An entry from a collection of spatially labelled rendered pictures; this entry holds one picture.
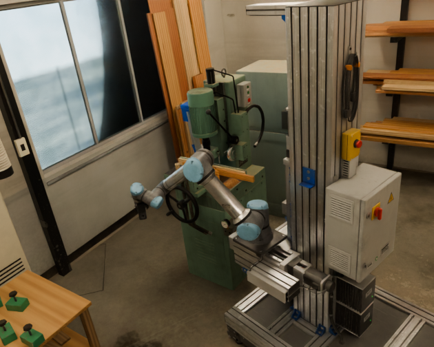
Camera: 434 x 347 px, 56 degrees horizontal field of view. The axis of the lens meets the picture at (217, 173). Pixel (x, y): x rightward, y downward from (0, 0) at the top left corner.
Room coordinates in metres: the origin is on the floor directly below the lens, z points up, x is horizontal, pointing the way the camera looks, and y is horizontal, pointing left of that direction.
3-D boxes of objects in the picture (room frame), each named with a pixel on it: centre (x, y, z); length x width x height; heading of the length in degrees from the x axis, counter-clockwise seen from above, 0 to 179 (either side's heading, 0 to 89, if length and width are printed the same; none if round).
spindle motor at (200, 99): (2.66, 0.05, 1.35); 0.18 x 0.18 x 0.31
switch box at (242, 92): (2.83, -0.26, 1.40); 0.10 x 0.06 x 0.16; 141
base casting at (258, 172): (2.76, -0.03, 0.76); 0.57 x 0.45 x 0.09; 141
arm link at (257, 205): (1.91, -0.20, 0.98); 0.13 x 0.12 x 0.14; 156
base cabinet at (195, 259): (2.76, -0.02, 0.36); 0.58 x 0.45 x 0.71; 141
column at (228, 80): (2.89, -0.13, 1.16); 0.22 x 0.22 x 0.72; 51
